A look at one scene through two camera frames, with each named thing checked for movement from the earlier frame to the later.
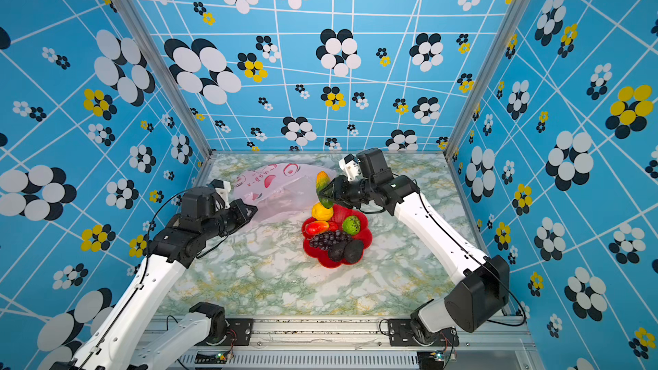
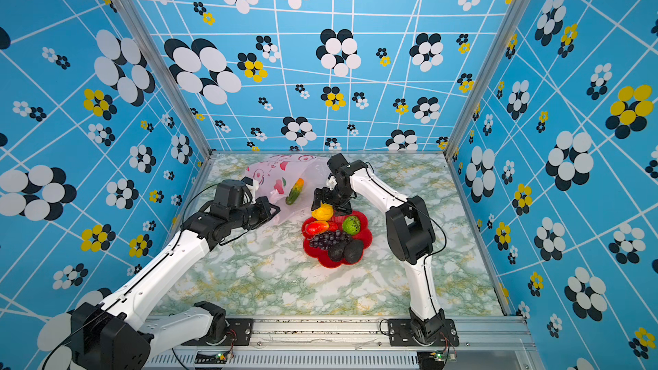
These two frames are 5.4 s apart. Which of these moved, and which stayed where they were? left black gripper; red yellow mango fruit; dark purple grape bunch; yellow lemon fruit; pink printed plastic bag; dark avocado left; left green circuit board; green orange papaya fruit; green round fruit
Moved: green orange papaya fruit; left black gripper; pink printed plastic bag
Stayed: green round fruit; yellow lemon fruit; red yellow mango fruit; dark purple grape bunch; left green circuit board; dark avocado left
